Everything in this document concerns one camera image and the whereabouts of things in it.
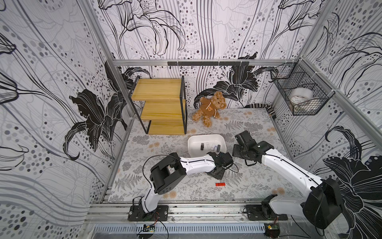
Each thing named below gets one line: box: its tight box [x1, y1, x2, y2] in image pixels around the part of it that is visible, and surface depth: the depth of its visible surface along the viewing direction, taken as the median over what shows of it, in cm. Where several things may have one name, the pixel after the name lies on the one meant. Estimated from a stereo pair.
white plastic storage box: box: [187, 133, 227, 158], surface depth 100 cm
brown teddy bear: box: [191, 91, 227, 128], surface depth 111 cm
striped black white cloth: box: [244, 103, 277, 120], surface depth 121 cm
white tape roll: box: [289, 87, 320, 105], surface depth 74 cm
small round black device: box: [264, 223, 281, 239], surface depth 72 cm
